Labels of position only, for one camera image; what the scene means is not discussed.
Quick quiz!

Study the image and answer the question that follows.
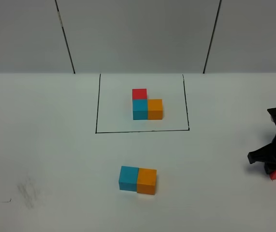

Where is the red template block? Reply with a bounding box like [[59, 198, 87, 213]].
[[132, 88, 147, 100]]

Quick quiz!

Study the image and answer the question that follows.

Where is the orange template block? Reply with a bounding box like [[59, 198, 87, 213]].
[[147, 99, 163, 120]]

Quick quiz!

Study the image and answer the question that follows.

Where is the blue template block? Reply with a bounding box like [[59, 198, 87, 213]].
[[132, 99, 148, 120]]

